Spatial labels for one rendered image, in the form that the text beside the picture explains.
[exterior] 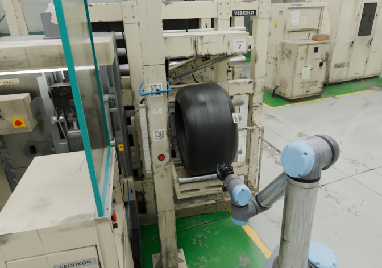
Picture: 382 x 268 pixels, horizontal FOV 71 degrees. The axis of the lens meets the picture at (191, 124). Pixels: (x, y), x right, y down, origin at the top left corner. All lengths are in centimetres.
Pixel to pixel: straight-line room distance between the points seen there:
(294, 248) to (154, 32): 121
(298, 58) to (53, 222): 555
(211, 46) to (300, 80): 451
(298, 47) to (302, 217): 513
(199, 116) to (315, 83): 521
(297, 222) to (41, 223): 91
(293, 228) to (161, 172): 98
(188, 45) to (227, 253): 175
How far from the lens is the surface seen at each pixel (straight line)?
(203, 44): 187
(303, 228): 113
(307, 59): 624
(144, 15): 154
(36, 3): 1080
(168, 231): 215
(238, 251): 261
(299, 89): 632
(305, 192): 104
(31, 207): 122
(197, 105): 156
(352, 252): 288
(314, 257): 141
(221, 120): 156
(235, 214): 144
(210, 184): 184
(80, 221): 108
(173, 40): 182
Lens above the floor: 194
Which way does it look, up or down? 23 degrees down
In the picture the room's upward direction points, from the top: 2 degrees counter-clockwise
